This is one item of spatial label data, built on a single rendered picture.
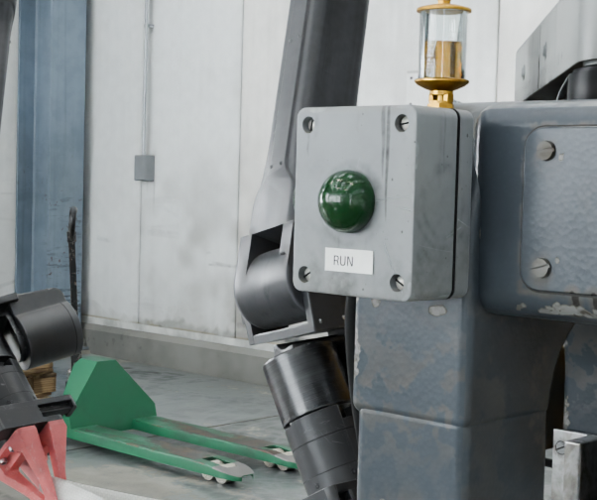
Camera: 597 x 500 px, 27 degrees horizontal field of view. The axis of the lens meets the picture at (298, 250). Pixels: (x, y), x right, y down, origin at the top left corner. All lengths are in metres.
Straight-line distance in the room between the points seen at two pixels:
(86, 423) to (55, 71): 3.61
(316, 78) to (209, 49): 7.51
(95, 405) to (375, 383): 5.64
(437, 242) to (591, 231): 0.07
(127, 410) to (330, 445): 5.51
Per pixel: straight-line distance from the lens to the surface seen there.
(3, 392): 1.19
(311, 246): 0.61
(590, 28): 0.72
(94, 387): 6.27
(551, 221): 0.58
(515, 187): 0.60
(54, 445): 1.17
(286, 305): 0.89
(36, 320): 1.24
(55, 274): 9.19
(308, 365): 0.89
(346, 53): 0.97
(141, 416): 6.43
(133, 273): 9.00
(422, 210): 0.57
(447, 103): 0.66
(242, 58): 8.23
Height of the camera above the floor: 1.29
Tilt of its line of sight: 3 degrees down
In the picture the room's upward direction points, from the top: 2 degrees clockwise
